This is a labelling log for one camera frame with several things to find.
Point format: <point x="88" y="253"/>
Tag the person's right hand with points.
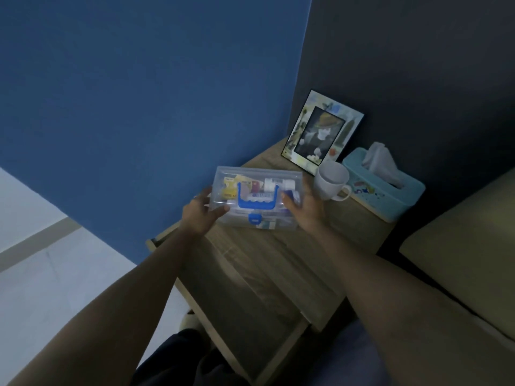
<point x="309" y="215"/>

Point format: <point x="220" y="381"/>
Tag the person's left hand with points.
<point x="197" y="219"/>

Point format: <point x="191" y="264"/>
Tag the person's right thumb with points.
<point x="290" y="200"/>

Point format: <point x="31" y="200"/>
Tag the person's left thumb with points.
<point x="219" y="212"/>

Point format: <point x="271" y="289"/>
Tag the person's right forearm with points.
<point x="402" y="309"/>

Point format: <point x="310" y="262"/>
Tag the person's left forearm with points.
<point x="120" y="309"/>

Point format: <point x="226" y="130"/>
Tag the white medicine bottle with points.
<point x="279" y="184"/>

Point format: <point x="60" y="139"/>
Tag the yellow medicine packet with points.
<point x="232" y="188"/>

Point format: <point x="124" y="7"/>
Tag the white mug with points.
<point x="330" y="181"/>

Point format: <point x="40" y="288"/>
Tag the wooden nightstand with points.
<point x="281" y="257"/>

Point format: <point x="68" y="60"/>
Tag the wooden nightstand drawer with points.
<point x="241" y="301"/>

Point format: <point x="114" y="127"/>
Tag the teal tissue box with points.
<point x="382" y="192"/>

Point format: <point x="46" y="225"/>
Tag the white tissue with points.
<point x="381" y="162"/>

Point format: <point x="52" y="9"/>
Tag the person's dark trousers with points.
<point x="189" y="361"/>

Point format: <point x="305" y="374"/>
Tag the floral picture frame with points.
<point x="318" y="134"/>

